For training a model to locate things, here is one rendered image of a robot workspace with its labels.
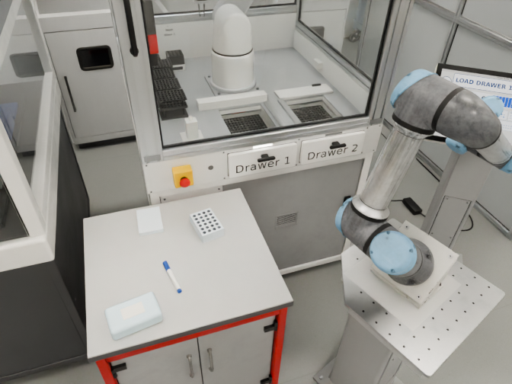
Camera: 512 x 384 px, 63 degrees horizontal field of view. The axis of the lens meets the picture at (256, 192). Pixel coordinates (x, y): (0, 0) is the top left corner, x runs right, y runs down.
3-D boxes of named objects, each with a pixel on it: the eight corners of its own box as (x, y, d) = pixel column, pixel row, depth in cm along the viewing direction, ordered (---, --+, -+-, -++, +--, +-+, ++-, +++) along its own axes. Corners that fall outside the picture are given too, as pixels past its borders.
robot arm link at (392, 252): (404, 286, 122) (392, 282, 111) (369, 256, 130) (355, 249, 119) (431, 255, 120) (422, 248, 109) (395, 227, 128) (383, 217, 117)
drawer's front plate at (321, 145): (361, 153, 183) (366, 132, 176) (300, 164, 176) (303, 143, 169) (359, 151, 184) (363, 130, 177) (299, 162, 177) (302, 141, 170)
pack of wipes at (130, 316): (155, 297, 130) (152, 289, 127) (164, 321, 124) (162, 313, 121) (106, 316, 125) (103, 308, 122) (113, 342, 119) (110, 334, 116)
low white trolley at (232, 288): (279, 403, 180) (293, 300, 131) (132, 453, 164) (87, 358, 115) (240, 296, 222) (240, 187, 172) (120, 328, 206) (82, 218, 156)
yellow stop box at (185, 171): (194, 186, 160) (193, 171, 155) (175, 190, 158) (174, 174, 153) (191, 178, 164) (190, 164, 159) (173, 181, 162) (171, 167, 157)
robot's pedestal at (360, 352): (407, 388, 186) (467, 285, 137) (363, 434, 172) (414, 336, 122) (355, 340, 204) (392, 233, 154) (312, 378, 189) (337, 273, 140)
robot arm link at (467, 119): (508, 104, 87) (533, 151, 125) (462, 82, 94) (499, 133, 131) (472, 150, 91) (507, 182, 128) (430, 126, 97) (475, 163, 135)
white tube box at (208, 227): (224, 235, 151) (224, 228, 149) (203, 243, 148) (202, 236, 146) (210, 214, 160) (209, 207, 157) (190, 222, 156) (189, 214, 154)
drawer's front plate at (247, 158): (295, 165, 175) (297, 144, 168) (229, 178, 168) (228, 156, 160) (293, 163, 176) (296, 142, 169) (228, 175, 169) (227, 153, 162)
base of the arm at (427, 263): (443, 254, 128) (438, 249, 120) (417, 296, 129) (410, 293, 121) (400, 230, 137) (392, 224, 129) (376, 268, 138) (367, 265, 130)
